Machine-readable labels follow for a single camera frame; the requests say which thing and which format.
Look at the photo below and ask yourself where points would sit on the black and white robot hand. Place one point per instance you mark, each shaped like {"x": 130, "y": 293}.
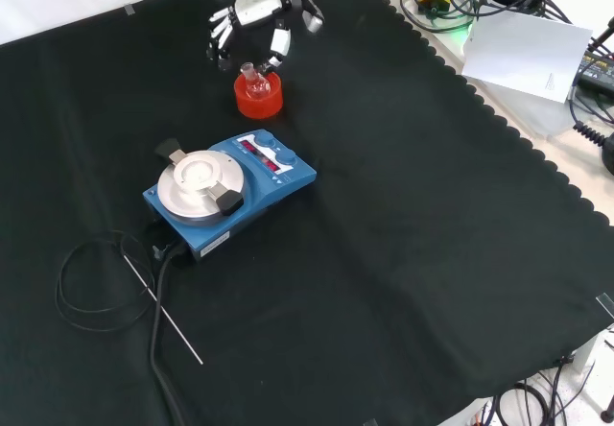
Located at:
{"x": 256, "y": 9}

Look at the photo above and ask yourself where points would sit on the clear round-bottom flask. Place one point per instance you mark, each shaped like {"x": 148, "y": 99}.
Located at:
{"x": 257, "y": 89}

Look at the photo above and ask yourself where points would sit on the grey tape piece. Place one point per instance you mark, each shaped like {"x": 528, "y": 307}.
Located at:
{"x": 606, "y": 305}
{"x": 129, "y": 9}

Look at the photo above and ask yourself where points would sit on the blue base heater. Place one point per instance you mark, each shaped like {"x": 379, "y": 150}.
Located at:
{"x": 268, "y": 191}

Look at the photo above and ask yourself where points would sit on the black bench cloth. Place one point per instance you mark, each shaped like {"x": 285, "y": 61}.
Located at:
{"x": 384, "y": 205}

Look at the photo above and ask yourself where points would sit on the pale board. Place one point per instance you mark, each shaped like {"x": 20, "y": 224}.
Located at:
{"x": 523, "y": 56}

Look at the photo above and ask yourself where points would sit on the steel temperature probe rod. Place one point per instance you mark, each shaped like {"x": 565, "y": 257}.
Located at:
{"x": 163, "y": 309}

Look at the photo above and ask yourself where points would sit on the black power adapter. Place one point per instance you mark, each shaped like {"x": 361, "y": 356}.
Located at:
{"x": 597, "y": 73}

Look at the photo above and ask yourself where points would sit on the black tripod leg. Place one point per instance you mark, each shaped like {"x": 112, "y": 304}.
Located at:
{"x": 608, "y": 409}

